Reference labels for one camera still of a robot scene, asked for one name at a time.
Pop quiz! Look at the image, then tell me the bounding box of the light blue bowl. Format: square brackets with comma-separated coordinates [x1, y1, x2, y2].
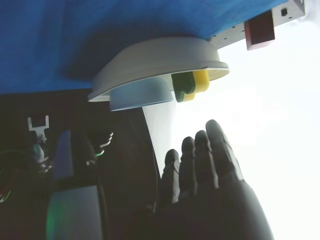
[109, 75, 175, 112]

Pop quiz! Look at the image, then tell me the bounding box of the yellow green sponge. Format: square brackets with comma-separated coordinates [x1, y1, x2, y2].
[171, 69, 210, 103]

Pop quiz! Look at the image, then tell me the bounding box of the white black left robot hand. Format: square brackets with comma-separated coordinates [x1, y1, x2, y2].
[46, 119, 276, 240]

